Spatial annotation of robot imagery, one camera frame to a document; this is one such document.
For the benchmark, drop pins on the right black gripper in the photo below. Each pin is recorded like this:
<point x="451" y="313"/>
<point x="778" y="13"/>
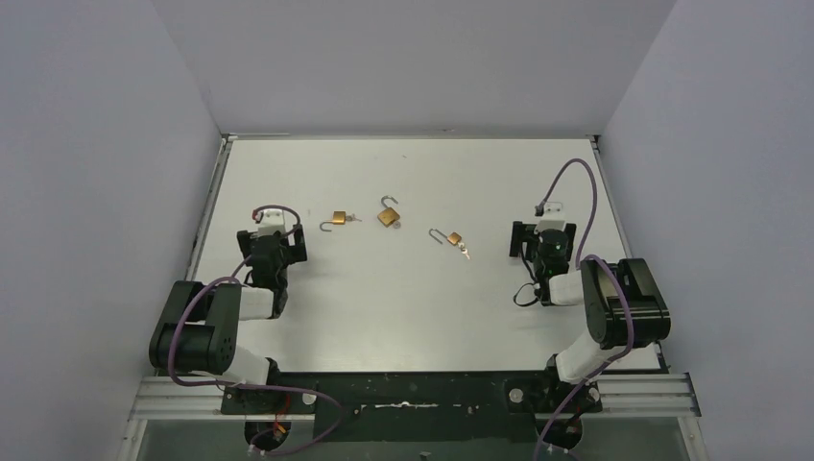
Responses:
<point x="524" y="232"/>

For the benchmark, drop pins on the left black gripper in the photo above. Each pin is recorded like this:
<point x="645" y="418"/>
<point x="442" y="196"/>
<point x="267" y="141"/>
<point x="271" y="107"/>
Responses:
<point x="271" y="239"/>

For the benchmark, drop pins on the small brass padlock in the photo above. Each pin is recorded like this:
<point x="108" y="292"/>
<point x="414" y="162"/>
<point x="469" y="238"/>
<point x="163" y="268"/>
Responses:
<point x="338" y="218"/>
<point x="453" y="238"/>

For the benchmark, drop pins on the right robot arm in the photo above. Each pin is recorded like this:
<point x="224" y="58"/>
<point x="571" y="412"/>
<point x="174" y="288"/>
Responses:
<point x="623" y="307"/>

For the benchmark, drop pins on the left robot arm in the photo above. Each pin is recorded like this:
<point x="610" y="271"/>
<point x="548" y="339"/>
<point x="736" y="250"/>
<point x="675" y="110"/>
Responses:
<point x="197" y="330"/>

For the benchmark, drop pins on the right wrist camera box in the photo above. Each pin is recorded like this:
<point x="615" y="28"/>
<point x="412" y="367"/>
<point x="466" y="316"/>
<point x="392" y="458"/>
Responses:
<point x="556" y="223"/>

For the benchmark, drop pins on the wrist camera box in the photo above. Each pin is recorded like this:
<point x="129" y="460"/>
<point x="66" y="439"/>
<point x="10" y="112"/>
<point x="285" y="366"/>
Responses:
<point x="556" y="223"/>
<point x="270" y="222"/>

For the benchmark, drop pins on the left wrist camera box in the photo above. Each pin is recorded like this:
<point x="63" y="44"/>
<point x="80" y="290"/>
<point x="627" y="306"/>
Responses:
<point x="270" y="222"/>

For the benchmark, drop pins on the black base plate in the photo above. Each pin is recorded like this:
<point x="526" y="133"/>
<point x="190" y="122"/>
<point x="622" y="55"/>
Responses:
<point x="418" y="407"/>

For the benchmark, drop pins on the aluminium frame rail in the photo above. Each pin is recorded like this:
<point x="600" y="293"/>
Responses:
<point x="622" y="397"/>

